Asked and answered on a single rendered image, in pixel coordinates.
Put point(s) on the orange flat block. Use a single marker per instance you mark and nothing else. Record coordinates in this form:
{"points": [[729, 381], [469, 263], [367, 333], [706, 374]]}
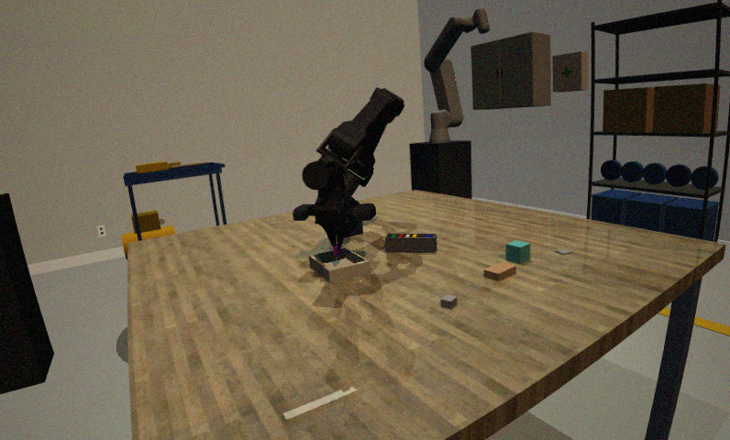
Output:
{"points": [[499, 271]]}

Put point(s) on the green cube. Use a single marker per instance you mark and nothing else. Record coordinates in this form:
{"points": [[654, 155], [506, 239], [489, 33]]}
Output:
{"points": [[518, 251]]}

